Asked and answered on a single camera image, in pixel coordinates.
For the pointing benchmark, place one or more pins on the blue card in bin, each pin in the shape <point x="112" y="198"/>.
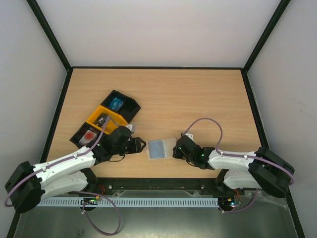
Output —
<point x="116" y="104"/>

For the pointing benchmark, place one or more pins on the black card in bin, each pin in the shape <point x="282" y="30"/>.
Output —
<point x="101" y="119"/>

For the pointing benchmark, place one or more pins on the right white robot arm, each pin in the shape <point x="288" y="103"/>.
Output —
<point x="261" y="169"/>

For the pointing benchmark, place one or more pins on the black bin far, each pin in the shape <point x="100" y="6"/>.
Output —
<point x="130" y="106"/>

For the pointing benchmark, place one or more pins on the yellow bin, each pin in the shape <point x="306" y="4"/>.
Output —
<point x="116" y="119"/>

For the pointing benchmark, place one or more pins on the black bin near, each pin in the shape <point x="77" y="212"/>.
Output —
<point x="80" y="132"/>

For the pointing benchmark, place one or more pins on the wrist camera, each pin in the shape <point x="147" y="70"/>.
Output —
<point x="190" y="136"/>
<point x="131" y="127"/>

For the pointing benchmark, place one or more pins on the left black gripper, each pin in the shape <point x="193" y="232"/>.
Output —
<point x="133" y="147"/>

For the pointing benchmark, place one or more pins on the white red card in bin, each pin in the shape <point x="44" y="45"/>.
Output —
<point x="87" y="137"/>

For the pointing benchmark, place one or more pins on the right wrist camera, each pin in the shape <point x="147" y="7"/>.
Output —
<point x="190" y="136"/>

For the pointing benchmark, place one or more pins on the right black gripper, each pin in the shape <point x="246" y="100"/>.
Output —
<point x="182" y="148"/>

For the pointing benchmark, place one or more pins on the translucent plastic card holder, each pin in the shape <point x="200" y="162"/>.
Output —
<point x="169" y="144"/>

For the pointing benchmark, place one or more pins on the white slotted cable duct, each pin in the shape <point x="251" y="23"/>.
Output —
<point x="130" y="202"/>

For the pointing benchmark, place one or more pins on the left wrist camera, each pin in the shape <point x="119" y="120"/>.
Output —
<point x="131" y="127"/>

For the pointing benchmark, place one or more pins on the black bin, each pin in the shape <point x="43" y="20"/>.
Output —
<point x="130" y="106"/>
<point x="80" y="132"/>

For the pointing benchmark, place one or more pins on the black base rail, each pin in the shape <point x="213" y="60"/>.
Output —
<point x="204" y="186"/>

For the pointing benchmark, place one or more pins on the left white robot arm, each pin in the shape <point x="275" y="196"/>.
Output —
<point x="30" y="184"/>

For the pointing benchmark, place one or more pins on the light blue card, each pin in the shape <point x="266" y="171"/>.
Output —
<point x="156" y="149"/>

